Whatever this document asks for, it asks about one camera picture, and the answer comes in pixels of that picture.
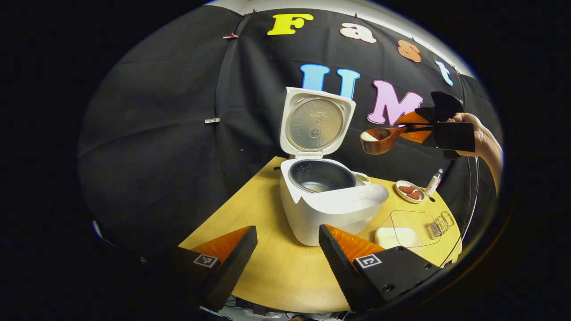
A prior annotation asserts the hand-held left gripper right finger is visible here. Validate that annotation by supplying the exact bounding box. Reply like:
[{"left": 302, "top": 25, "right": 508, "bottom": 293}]
[{"left": 318, "top": 224, "right": 442, "bottom": 313}]

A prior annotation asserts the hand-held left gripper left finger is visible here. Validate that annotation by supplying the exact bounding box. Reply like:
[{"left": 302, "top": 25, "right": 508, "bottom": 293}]
[{"left": 173, "top": 226, "right": 258, "bottom": 313}]

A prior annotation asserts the white rice cooker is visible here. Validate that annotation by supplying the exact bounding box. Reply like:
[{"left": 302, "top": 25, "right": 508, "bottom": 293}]
[{"left": 279, "top": 87, "right": 389, "bottom": 247}]

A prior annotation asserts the clear tray of white rice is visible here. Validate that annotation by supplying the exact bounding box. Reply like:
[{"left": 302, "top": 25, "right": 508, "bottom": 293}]
[{"left": 374, "top": 210, "right": 442, "bottom": 249}]

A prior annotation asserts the brown wooden spoon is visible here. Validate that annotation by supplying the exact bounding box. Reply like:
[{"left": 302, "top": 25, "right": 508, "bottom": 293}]
[{"left": 360, "top": 125, "right": 433, "bottom": 156}]

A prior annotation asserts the wire chopstick holder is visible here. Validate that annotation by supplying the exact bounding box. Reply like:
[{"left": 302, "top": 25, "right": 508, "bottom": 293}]
[{"left": 427, "top": 211, "right": 455, "bottom": 240}]

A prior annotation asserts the small clear bottle pink label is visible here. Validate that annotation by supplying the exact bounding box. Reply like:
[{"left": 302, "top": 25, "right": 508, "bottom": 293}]
[{"left": 424, "top": 168, "right": 444, "bottom": 197}]

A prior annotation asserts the white round plate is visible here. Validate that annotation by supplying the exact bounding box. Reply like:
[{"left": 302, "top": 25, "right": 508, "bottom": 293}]
[{"left": 395, "top": 180, "right": 426, "bottom": 204}]

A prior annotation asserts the black backdrop cloth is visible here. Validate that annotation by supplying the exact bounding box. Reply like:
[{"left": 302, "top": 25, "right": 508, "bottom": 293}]
[{"left": 78, "top": 4, "right": 502, "bottom": 268}]

